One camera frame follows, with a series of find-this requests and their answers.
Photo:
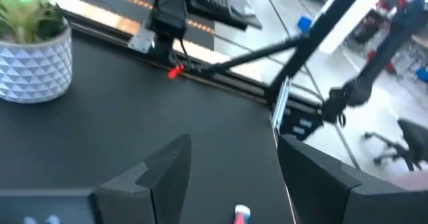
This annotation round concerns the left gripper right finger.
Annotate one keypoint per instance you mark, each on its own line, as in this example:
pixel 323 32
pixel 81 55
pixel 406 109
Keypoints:
pixel 317 190

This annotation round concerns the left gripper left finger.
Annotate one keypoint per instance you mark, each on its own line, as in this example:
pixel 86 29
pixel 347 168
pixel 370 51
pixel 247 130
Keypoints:
pixel 160 190

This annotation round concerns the blue bottle red capsules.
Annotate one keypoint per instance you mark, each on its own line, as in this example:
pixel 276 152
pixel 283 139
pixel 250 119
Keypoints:
pixel 242 212

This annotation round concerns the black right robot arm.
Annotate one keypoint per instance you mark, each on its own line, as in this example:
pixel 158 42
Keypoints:
pixel 170 13

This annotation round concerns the black control box white labels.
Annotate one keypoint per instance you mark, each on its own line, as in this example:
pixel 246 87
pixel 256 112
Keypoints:
pixel 301 123

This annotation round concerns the black table mat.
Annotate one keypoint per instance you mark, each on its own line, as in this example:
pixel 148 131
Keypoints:
pixel 117 117

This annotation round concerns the black office chair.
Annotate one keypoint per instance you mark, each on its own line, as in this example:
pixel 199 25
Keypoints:
pixel 414 137

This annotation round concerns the black desk leg with caster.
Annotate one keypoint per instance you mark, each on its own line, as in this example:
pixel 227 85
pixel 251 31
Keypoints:
pixel 368 70

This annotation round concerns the small blue box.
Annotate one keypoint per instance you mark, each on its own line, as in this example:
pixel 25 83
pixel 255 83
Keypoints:
pixel 304 23

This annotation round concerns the succulent in white patterned pot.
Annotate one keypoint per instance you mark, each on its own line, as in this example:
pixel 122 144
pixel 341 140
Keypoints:
pixel 33 73

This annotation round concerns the black floor mat orange stripes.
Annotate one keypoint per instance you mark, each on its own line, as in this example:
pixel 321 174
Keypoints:
pixel 110 3

